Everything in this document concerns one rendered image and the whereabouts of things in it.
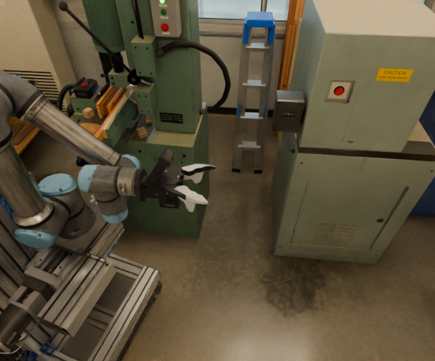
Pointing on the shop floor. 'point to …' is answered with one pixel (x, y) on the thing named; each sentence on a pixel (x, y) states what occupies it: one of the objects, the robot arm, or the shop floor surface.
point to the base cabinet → (182, 215)
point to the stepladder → (264, 18)
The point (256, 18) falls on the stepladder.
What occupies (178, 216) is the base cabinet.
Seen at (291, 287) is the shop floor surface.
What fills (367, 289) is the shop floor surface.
